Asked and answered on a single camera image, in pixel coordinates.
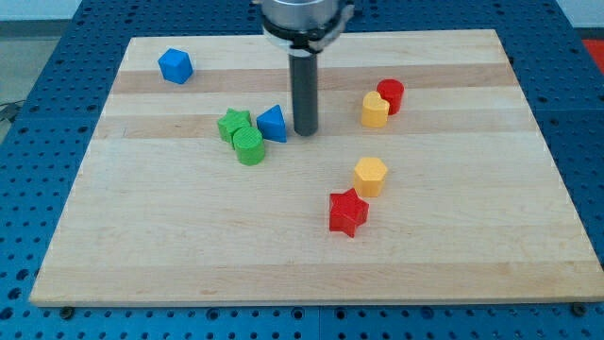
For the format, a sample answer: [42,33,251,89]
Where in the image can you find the blue triangle block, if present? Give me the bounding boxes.
[257,105,287,143]

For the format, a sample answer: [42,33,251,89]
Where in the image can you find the blue cube block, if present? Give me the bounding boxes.
[158,48,193,84]

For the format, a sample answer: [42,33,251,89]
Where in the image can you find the green cylinder block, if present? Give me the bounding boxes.
[232,127,265,165]

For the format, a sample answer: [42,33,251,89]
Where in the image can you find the red cylinder block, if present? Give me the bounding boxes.
[377,78,405,115]

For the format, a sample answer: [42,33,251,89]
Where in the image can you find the yellow hexagon block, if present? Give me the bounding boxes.
[353,157,388,197]

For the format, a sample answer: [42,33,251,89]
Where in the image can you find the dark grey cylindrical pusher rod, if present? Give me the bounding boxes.
[289,55,318,137]

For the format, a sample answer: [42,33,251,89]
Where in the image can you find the green star block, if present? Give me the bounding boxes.
[217,108,251,144]

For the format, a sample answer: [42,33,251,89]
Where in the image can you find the wooden board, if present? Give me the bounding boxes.
[30,29,603,307]

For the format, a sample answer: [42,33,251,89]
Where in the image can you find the red star block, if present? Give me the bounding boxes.
[328,188,369,238]

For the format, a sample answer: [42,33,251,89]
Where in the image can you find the yellow heart block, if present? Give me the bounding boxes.
[361,91,390,128]

